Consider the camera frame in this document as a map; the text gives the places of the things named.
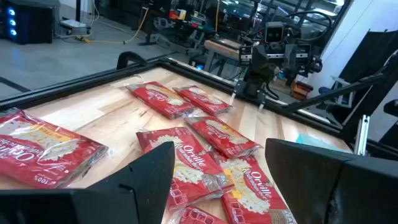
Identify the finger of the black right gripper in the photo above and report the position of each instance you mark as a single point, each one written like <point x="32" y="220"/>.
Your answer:
<point x="260" y="62"/>
<point x="291" y="63"/>

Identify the teal plastic basket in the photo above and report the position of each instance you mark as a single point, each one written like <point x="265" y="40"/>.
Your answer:
<point x="314" y="141"/>

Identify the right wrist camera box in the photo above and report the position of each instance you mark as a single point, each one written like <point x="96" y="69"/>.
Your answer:
<point x="274" y="32"/>

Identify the red Orville popcorn bag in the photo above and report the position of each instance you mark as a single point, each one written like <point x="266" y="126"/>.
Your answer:
<point x="203" y="99"/>
<point x="46" y="152"/>
<point x="255" y="193"/>
<point x="222" y="135"/>
<point x="192" y="165"/>
<point x="158" y="98"/>
<point x="196" y="216"/>

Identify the black aluminium table frame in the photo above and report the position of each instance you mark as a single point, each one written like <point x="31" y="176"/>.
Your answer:
<point x="62" y="87"/>

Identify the wooden bench top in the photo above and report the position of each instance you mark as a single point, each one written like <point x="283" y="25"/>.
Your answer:
<point x="220" y="48"/>

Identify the silver aluminium extrusion post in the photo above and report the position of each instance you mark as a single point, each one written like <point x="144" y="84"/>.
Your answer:
<point x="362" y="137"/>

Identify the cluttered black workbench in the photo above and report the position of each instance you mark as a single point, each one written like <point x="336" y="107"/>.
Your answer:
<point x="183" y="29"/>

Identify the white flat platform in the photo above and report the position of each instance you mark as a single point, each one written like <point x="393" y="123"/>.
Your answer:
<point x="74" y="25"/>

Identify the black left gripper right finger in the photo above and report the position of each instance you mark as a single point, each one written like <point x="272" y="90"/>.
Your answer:
<point x="326" y="186"/>

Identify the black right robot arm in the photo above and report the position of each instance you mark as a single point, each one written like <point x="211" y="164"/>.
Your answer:
<point x="258" y="85"/>

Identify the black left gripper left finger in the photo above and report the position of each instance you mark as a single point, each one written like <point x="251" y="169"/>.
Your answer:
<point x="130" y="196"/>

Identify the orange brown box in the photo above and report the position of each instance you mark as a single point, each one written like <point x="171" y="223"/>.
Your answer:
<point x="301" y="90"/>

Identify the black computer tower blue lights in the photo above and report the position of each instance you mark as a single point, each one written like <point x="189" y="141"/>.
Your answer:
<point x="28" y="25"/>

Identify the black fabric panel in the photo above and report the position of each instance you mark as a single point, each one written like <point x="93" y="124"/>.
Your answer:
<point x="370" y="53"/>

